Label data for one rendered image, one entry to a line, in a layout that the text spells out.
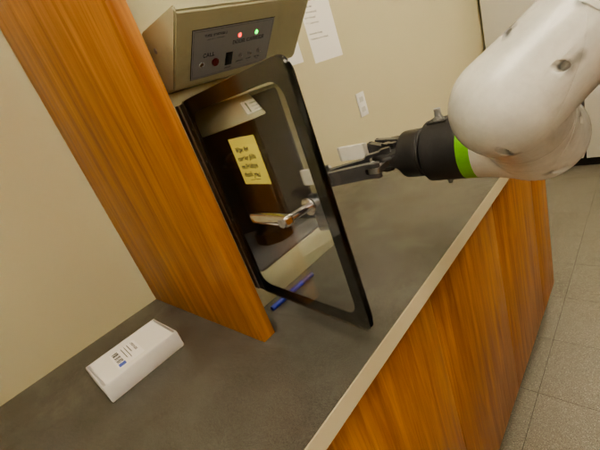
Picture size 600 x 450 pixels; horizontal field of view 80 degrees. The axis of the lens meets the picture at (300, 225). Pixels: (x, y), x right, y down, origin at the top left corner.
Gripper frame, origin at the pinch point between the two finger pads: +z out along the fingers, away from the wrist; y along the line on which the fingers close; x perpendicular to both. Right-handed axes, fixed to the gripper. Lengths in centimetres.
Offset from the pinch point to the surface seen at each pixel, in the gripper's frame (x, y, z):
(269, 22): -27.8, -3.3, 6.6
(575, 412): 119, -56, -26
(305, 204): -1.3, 20.9, -12.2
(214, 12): -30.2, 10.2, 4.3
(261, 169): -6.5, 19.4, -4.0
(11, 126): -29, 34, 58
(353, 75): -11, -102, 59
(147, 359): 22, 41, 25
